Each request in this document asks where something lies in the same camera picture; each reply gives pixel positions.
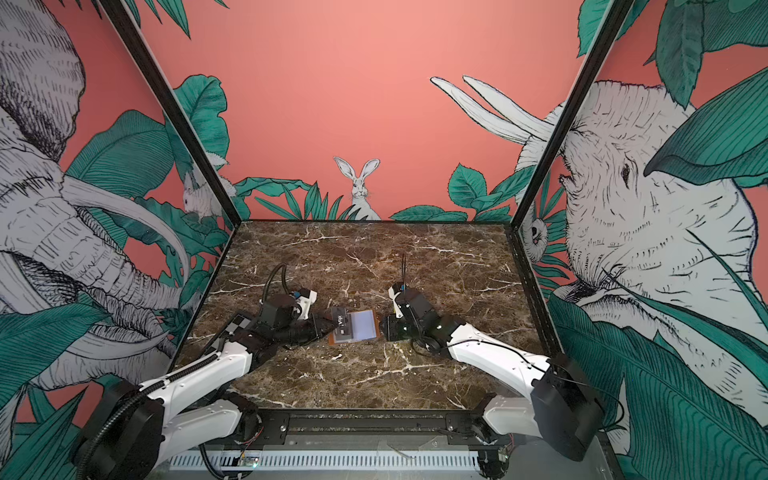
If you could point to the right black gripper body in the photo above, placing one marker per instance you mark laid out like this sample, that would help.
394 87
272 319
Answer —
402 330

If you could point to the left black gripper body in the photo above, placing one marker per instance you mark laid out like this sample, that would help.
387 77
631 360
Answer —
299 331

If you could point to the brown leather card holder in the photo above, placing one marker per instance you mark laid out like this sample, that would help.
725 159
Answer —
365 327

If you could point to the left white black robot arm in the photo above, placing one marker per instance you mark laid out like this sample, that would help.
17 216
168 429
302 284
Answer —
134 428

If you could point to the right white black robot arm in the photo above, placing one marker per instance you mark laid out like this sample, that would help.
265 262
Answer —
555 402

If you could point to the checkerboard calibration tag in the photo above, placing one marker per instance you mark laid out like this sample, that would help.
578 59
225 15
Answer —
241 320

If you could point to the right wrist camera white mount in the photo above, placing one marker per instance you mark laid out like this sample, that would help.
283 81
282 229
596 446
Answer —
393 293

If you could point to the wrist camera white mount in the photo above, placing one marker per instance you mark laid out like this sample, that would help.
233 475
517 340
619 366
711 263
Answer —
393 293
304 298

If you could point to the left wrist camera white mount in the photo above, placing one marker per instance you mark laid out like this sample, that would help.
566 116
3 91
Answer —
304 298

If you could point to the black front mounting rail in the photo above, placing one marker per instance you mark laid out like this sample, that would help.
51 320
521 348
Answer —
372 426

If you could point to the white slotted cable duct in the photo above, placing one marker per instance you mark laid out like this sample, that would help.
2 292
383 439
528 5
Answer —
327 460

